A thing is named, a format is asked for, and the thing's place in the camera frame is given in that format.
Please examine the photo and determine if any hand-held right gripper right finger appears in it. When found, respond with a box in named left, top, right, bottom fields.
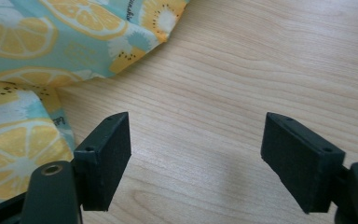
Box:
left=259, top=111, right=346, bottom=215

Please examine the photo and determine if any teal citrus print cloth bag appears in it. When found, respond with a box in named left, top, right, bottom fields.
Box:
left=0, top=0, right=190, bottom=204

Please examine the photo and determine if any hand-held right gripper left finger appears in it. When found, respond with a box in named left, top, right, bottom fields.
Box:
left=73, top=111, right=132, bottom=213

